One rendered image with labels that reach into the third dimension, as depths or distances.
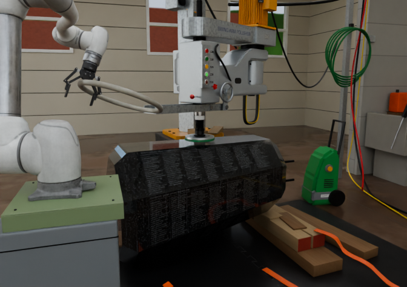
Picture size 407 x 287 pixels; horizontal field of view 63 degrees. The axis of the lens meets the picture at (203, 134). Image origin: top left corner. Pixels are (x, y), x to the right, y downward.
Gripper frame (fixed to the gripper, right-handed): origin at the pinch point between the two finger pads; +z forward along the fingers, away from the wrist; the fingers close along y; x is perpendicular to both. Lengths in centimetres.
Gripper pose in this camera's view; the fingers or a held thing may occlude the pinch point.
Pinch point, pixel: (79, 99)
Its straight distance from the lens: 190.0
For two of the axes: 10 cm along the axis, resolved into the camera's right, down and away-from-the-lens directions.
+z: -2.6, 9.6, -1.3
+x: -5.6, -0.3, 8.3
